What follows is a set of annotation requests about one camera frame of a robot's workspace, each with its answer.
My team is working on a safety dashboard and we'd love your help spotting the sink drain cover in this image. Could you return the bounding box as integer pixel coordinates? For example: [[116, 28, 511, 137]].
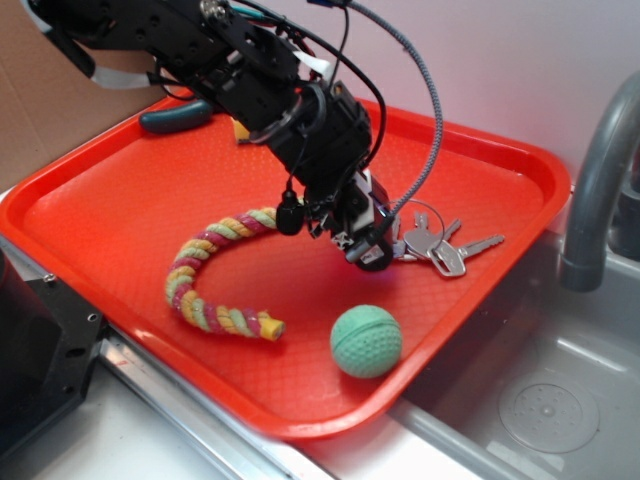
[[498, 378, 600, 454]]

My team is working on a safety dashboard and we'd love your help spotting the green dimpled ball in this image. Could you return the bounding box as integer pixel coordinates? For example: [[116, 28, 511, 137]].
[[330, 305, 403, 379]]

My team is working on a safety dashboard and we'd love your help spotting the multicolour twisted rope toy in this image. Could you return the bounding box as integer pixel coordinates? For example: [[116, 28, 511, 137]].
[[164, 207, 286, 342]]

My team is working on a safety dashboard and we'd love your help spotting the yellow sponge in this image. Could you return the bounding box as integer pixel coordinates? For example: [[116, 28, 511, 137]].
[[232, 119, 250, 145]]

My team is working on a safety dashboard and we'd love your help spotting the grey braided cable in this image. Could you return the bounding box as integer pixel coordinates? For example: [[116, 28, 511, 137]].
[[344, 0, 445, 221]]

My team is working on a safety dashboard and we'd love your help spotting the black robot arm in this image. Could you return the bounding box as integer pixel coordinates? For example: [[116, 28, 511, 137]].
[[24, 1, 393, 272]]

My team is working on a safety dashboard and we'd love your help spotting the silver key bunch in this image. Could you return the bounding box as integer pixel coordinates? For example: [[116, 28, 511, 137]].
[[391, 200, 505, 278]]

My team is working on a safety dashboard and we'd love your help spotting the dark green handle tool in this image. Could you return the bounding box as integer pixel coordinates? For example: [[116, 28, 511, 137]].
[[138, 100, 214, 135]]

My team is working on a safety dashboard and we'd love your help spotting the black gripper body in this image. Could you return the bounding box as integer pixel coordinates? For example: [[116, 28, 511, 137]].
[[304, 169, 394, 272]]

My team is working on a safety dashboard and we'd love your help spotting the grey sink basin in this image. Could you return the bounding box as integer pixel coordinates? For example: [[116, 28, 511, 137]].
[[391, 234, 639, 479]]

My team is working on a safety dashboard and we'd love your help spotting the red plastic tray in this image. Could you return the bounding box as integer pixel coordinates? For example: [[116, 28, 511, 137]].
[[1, 116, 571, 441]]

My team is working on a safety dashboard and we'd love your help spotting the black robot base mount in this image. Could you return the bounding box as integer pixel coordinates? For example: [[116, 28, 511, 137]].
[[1, 254, 106, 461]]

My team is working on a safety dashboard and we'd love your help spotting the grey faucet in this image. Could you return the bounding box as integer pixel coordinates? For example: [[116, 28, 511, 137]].
[[558, 72, 639, 292]]

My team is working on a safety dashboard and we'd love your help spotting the brown cardboard panel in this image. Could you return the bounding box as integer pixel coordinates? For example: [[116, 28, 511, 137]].
[[1, 1, 164, 191]]

